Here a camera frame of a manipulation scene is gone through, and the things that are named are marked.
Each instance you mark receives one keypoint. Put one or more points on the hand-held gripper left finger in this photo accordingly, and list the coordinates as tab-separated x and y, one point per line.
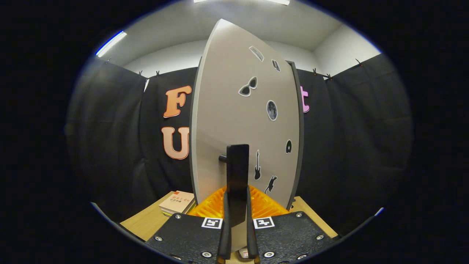
224	238

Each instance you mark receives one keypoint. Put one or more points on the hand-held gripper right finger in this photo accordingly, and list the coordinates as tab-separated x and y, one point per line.
251	238

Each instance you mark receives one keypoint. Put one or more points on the dark grey shoe cabinet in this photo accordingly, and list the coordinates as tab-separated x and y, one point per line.
301	146

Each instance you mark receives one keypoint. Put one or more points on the beige shoe cabinet door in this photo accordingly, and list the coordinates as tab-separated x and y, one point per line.
227	110

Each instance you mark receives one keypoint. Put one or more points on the yellow-edged book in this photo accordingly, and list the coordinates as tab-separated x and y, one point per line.
172	213

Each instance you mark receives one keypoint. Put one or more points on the orange and white book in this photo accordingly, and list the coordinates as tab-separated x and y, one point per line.
177	201

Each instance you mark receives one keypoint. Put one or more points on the black backdrop cloth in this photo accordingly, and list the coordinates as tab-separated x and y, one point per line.
110	146

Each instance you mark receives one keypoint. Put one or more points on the row of black clips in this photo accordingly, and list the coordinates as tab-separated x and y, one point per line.
314	71

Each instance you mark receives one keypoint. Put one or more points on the narrow ceiling light strip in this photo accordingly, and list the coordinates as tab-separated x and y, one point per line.
110	44

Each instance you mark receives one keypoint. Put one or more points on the wide ceiling light panel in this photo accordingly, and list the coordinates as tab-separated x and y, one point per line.
280	2

